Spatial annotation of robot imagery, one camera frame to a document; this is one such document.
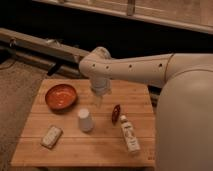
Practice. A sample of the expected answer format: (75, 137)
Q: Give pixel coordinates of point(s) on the dark red chip bag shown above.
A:
(115, 114)

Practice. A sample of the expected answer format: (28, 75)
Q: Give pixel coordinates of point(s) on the orange bowl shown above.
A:
(60, 96)

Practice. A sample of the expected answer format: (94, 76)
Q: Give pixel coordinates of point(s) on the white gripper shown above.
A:
(99, 86)

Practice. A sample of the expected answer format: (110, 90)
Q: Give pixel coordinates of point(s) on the black clamp handle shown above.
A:
(54, 69)

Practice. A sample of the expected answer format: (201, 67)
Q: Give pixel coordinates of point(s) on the white paper cup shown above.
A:
(85, 121)

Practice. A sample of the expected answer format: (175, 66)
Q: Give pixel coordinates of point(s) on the wooden table board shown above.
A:
(104, 145)

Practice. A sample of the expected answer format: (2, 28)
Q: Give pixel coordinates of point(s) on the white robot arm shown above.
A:
(184, 115)

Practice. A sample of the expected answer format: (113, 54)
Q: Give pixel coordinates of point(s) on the white labelled bottle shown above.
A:
(129, 136)

